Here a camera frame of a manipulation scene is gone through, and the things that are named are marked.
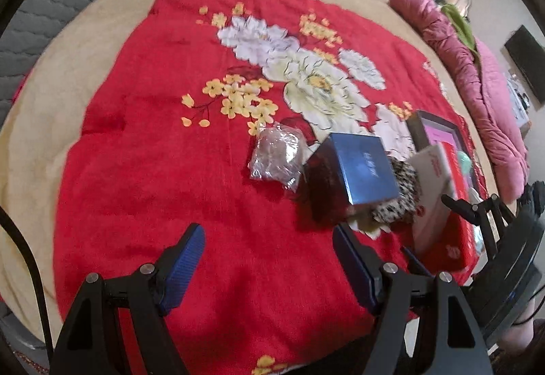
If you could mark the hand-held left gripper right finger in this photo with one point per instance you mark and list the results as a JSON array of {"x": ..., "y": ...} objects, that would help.
[{"x": 357, "y": 268}]

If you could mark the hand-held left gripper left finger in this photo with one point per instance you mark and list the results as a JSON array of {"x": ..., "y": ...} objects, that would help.
[{"x": 183, "y": 268}]

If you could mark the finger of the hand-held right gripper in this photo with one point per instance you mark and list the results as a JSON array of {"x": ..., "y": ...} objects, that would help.
[
  {"x": 417, "y": 264},
  {"x": 485, "y": 217}
]

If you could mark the red box with white lid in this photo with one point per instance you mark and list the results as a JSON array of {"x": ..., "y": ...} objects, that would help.
[{"x": 443, "y": 247}]

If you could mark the leopard print scrunchie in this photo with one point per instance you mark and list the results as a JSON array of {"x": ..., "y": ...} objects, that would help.
[{"x": 404, "y": 187}]

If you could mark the blue box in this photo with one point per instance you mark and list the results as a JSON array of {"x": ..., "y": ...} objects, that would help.
[{"x": 362, "y": 166}]

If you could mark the red floral blanket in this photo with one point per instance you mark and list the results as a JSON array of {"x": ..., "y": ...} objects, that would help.
[{"x": 149, "y": 166}]

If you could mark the pink quilt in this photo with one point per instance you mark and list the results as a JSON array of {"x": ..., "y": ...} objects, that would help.
[{"x": 489, "y": 102}]

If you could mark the clear plastic bag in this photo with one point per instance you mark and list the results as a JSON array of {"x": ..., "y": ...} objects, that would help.
[{"x": 276, "y": 153}]

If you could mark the green cloth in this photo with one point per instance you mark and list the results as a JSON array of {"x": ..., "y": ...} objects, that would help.
[{"x": 460, "y": 27}]

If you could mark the grey quilted cover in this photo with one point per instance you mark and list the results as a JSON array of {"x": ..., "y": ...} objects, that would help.
[{"x": 64, "y": 17}]

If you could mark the black wall television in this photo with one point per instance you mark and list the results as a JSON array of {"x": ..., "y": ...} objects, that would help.
[{"x": 528, "y": 59}]

